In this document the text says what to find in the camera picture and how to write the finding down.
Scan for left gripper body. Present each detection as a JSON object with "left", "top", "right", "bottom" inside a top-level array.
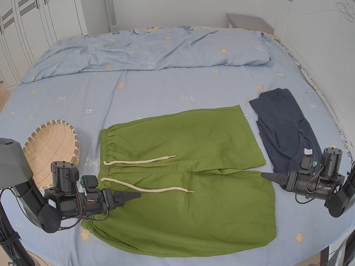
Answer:
[{"left": 60, "top": 189, "right": 118, "bottom": 219}]

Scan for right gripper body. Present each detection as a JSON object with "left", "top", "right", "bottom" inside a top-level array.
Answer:
[{"left": 285, "top": 171, "right": 334, "bottom": 200}]

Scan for green shorts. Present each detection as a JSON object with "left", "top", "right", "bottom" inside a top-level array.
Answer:
[{"left": 80, "top": 104, "right": 278, "bottom": 258}]

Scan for round woven basket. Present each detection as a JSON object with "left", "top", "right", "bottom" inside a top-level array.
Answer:
[{"left": 23, "top": 119, "right": 81, "bottom": 192}]

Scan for bed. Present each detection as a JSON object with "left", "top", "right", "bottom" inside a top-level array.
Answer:
[{"left": 0, "top": 0, "right": 355, "bottom": 263}]

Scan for dark blue T-shirt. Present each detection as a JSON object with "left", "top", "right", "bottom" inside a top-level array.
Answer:
[{"left": 249, "top": 88, "right": 325, "bottom": 177}]

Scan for pale blue quilt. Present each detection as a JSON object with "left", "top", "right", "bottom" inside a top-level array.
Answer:
[{"left": 19, "top": 25, "right": 275, "bottom": 86}]

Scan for grey bedside table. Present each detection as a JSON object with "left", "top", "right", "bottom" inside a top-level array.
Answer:
[{"left": 226, "top": 13, "right": 275, "bottom": 34}]

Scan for white wardrobe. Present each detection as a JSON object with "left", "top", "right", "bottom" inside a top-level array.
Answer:
[{"left": 0, "top": 0, "right": 89, "bottom": 89}]

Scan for black cable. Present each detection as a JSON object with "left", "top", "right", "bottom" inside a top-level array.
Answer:
[{"left": 295, "top": 193, "right": 318, "bottom": 204}]

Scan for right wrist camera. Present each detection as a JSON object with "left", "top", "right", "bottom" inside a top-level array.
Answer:
[{"left": 300, "top": 157, "right": 316, "bottom": 174}]

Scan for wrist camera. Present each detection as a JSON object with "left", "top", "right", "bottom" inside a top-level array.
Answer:
[
  {"left": 79, "top": 175, "right": 104, "bottom": 197},
  {"left": 300, "top": 157, "right": 316, "bottom": 174}
]

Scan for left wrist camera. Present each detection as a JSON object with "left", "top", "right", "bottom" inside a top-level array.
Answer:
[{"left": 79, "top": 175, "right": 104, "bottom": 197}]

